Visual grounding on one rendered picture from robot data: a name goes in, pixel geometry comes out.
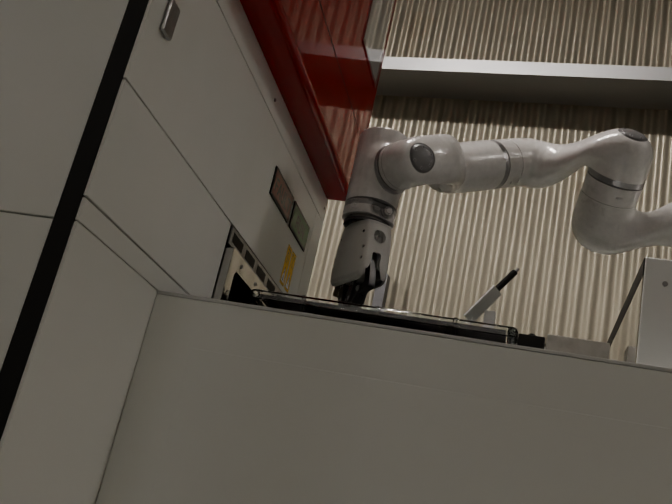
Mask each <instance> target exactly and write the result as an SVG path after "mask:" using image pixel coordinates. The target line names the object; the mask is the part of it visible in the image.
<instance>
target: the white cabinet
mask: <svg viewBox="0 0 672 504"><path fill-rule="evenodd" d="M96 504H672V373H669V372H662V371H656V370H649V369H643V368H636V367H630V366H623V365H617V364H610V363H604V362H597V361H591V360H584V359H578V358H571V357H565V356H558V355H552V354H545V353H539V352H532V351H526V350H519V349H513V348H506V347H500V346H493V345H487V344H480V343H474V342H467V341H461V340H454V339H448V338H441V337H435V336H428V335H422V334H415V333H409V332H402V331H396V330H389V329H383V328H376V327H370V326H363V325H357V324H350V323H344V322H337V321H331V320H324V319H317V318H311V317H304V316H298V315H291V314H285V313H278V312H272V311H265V310H259V309H252V308H246V307H239V306H233V305H226V304H220V303H213V302H207V301H200V300H194V299H187V298H181V297H174V296H168V295H161V294H157V296H156V299H155V303H154V306H153V309H152V313H151V316H150V320H149V323H148V326H147V330H146V333H145V337H144V340H143V344H142V347H141V350H140V354H139V357H138V361H137V364H136V368H135V371H134V374H133V378H132V381H131V385H130V388H129V391H128V395H127V398H126V402H125V405H124V409H123V412H122V415H121V419H120V422H119V426H118V429H117V432H116V436H115V439H114V443H113V446H112V450H111V453H110V456H109V460H108V463H107V467H106V470H105V473H104V477H103V480H102V484H101V487H100V491H99V494H98V497H97V501H96Z"/></svg>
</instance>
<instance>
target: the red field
mask: <svg viewBox="0 0 672 504"><path fill-rule="evenodd" d="M272 193H273V195H274V197H275V198H276V200H277V202H278V204H279V205H280V207H281V209H282V211H283V212H284V214H285V216H286V218H287V219H289V214H290V210H291V206H292V202H293V197H292V195H291V193H290V192H289V190H288V188H287V186H286V184H285V182H284V180H283V178H282V176H281V174H280V173H279V171H278V170H277V174H276V178H275V182H274V186H273V189H272Z"/></svg>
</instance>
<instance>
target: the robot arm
mask: <svg viewBox="0 0 672 504"><path fill-rule="evenodd" d="M652 161H653V149H652V145H651V143H650V142H649V140H648V139H647V138H646V137H645V135H644V134H642V133H640V132H638V131H637V130H633V129H628V128H617V129H611V130H607V131H604V132H601V133H598V134H596V135H593V136H591V137H588V138H586V139H583V140H580V141H577V142H574V143H570V144H553V143H549V142H545V141H541V140H537V139H531V138H509V139H494V140H480V141H467V142H458V140H457V139H456V138H455V137H453V136H451V135H448V134H433V135H422V136H414V137H409V138H407V137H406V136H405V135H404V134H402V133H401V132H399V131H397V130H394V129H391V128H386V127H371V128H368V129H365V130H364V131H363V132H362V133H361V134H360V138H359V143H358V147H357V151H356V156H355V160H354V165H353V169H352V174H351V178H350V183H349V187H348V192H347V196H346V201H345V205H344V210H343V214H342V219H343V221H344V223H343V225H344V227H345V229H344V231H343V234H342V237H341V240H340V243H339V246H338V249H337V253H336V256H335V260H334V264H333V268H332V273H331V284H332V286H335V289H334V292H333V296H334V297H337V298H338V301H341V302H348V303H355V304H361V305H364V302H365V298H366V295H367V293H368V292H369V291H371V290H373V289H376V288H379V287H381V286H382V285H383V284H384V283H385V280H386V276H387V270H388V264H389V256H390V248H391V230H392V229H393V227H394V222H395V217H396V213H397V208H398V203H399V199H400V197H401V195H402V193H403V192H404V191H405V190H407V189H410V188H413V187H417V186H422V185H428V186H429V187H431V188H432V189H433V190H435V191H437V192H440V193H445V194H453V193H465V192H475V191H484V190H493V189H502V188H510V187H526V188H533V189H540V188H546V187H549V186H552V185H555V184H557V183H559V182H561V181H563V180H564V179H566V178H568V177H569V176H571V175H572V174H574V173H575V172H576V171H578V170H579V169H580V168H582V167H584V166H587V167H588V171H587V174H586V177H585V179H584V182H583V185H582V188H581V190H580V193H579V196H578V199H577V202H576V205H575V208H574V211H573V215H572V221H571V225H572V231H573V234H574V236H575V238H576V240H577V241H578V242H579V243H580V245H581V246H583V247H585V248H586V249H588V250H589V251H591V252H595V253H598V254H604V255H616V254H621V253H625V252H628V251H632V250H635V249H640V248H644V247H650V246H667V247H672V202H671V203H669V204H667V205H665V206H663V207H661V208H658V209H656V210H654V211H650V212H641V211H639V210H637V209H636V205H637V202H638V200H639V197H640V195H641V192H642V190H643V187H644V185H645V182H646V179H647V177H648V174H649V172H650V169H651V165H652Z"/></svg>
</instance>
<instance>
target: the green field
mask: <svg viewBox="0 0 672 504"><path fill-rule="evenodd" d="M291 226H292V228H293V230H294V232H295V233H296V235H297V237H298V239H299V240H300V242H301V244H302V246H303V247H304V249H305V245H306V240H307V236H308V232H309V228H308V226H307V224H306V222H305V220H304V218H303V216H302V214H301V212H300V211H299V209H298V207H297V205H296V206H295V210H294V214H293V218H292V222H291Z"/></svg>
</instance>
